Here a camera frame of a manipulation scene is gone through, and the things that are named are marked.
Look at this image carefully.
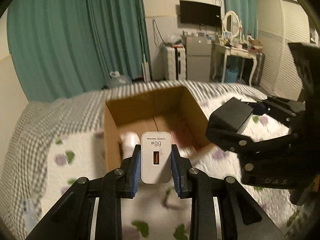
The white dressing table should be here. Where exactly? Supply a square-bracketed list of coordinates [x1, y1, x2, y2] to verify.
[211, 42, 258, 87]

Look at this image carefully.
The black 65W charger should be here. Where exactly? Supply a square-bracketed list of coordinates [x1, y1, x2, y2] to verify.
[207, 98, 253, 134]

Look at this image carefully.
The white red-capped bottle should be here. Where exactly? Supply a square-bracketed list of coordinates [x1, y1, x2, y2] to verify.
[120, 132, 140, 160]

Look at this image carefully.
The white 66W charger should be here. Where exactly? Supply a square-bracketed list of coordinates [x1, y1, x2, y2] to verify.
[141, 132, 171, 184]

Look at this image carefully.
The blue plastic basket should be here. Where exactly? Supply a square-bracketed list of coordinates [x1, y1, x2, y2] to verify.
[224, 65, 239, 83]

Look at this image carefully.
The green window curtain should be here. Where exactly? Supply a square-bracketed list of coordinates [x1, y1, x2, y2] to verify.
[7, 0, 150, 102]

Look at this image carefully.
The large clear water jug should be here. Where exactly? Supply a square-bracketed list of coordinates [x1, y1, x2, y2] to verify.
[110, 71, 132, 88]

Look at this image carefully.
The wall-mounted black television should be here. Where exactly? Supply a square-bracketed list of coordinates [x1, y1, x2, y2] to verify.
[180, 0, 221, 28]

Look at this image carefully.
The silver mini fridge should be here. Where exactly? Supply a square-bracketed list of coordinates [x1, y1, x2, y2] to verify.
[185, 36, 212, 82]

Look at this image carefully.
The white louvered wardrobe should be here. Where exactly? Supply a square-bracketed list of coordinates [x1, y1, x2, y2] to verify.
[257, 0, 310, 100]

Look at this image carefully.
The checkered bed sheet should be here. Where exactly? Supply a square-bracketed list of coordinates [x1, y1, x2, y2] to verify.
[1, 81, 266, 239]

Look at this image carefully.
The white suitcase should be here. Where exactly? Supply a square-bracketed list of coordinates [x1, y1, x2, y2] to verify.
[162, 45, 187, 80]

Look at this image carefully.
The oval vanity mirror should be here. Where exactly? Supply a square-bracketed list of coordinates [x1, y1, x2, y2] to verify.
[222, 10, 242, 38]

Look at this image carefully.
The brown cardboard box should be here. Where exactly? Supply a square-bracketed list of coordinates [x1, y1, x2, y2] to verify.
[103, 86, 210, 171]

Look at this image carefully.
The green side curtain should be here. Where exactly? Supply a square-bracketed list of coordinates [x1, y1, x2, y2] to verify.
[225, 0, 258, 38]

